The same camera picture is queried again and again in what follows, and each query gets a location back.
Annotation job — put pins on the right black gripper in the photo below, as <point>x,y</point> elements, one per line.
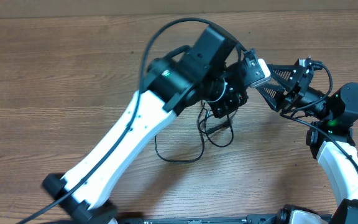
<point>298,77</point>

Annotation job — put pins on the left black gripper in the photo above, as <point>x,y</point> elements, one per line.
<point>235,99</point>

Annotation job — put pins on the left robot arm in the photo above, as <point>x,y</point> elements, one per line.
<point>180,79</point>

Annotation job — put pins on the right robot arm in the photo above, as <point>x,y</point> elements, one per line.
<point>330,117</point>

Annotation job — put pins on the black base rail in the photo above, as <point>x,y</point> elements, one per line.
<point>139,218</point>

